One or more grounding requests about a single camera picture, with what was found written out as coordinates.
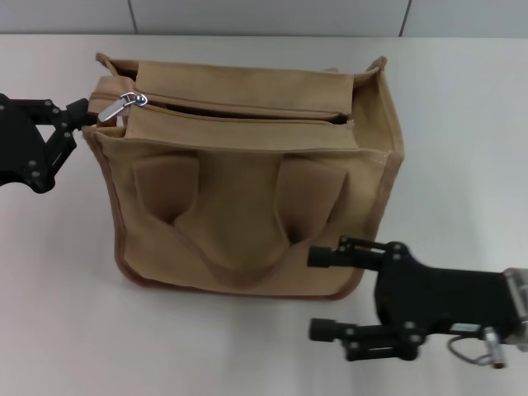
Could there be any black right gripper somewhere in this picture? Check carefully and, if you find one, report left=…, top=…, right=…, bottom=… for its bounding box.
left=308, top=235, right=520, bottom=363

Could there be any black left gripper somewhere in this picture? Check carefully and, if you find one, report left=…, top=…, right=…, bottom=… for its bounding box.
left=0, top=93, right=98, bottom=196

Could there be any silver metal zipper pull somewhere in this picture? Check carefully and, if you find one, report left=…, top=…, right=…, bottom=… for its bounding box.
left=97, top=92, right=149, bottom=124

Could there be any khaki canvas food bag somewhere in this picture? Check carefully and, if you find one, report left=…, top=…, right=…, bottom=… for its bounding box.
left=81, top=52, right=405, bottom=303

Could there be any grey cable with silver plugs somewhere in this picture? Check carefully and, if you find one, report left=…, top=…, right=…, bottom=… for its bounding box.
left=447, top=325, right=513, bottom=368

